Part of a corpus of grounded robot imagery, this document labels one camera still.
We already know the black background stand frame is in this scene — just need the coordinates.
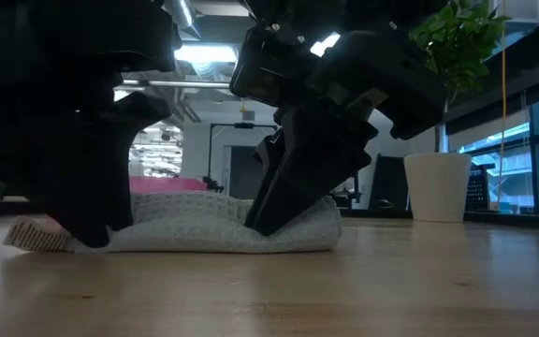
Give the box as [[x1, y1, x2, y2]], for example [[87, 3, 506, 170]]
[[207, 121, 280, 188]]

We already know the black perforated panel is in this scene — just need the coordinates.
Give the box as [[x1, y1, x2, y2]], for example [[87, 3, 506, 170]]
[[465, 163, 495, 212]]

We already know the bright ceiling light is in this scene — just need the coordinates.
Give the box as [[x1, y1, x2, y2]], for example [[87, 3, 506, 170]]
[[173, 44, 238, 65]]

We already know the green leafy plant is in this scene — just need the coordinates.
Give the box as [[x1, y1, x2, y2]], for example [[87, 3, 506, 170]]
[[407, 0, 514, 154]]

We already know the white cup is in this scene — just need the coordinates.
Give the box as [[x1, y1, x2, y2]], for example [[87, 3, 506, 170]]
[[402, 152, 473, 224]]

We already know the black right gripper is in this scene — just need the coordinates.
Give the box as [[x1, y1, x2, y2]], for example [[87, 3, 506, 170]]
[[244, 0, 448, 238]]

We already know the grey microfiber towel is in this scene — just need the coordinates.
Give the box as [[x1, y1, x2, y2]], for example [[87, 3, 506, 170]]
[[2, 190, 343, 255]]

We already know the red plastic basket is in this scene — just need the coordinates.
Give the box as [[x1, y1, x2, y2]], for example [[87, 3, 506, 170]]
[[128, 175, 210, 196]]

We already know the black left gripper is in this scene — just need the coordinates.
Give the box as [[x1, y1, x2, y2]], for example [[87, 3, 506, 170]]
[[0, 0, 182, 233]]

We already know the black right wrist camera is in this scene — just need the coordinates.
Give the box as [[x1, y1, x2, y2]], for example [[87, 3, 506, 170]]
[[229, 22, 311, 108]]

